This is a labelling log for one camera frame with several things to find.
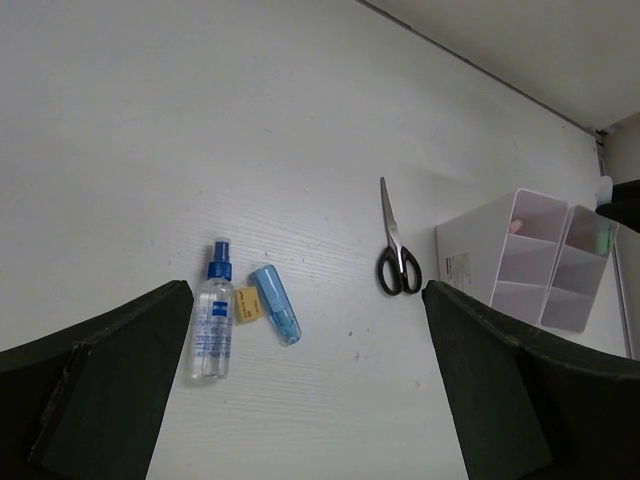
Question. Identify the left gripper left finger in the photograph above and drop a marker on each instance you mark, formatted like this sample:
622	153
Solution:
88	401

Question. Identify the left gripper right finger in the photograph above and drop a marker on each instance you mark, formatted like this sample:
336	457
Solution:
528	404

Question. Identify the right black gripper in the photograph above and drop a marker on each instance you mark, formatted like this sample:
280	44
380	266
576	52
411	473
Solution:
619	202

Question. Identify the green highlighter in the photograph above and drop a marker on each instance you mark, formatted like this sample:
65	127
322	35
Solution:
604	237

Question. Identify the pink red pen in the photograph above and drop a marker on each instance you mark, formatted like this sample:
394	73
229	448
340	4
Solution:
515	226

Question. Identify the blue spray bottle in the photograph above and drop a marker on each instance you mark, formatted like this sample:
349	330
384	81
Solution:
212	317

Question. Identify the yellow eraser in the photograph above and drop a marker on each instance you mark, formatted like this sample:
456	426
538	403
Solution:
248	305

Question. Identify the white six-slot organizer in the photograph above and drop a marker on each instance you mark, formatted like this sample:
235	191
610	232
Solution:
546	274

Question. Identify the black handled scissors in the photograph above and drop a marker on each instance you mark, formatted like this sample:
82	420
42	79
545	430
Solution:
398	271

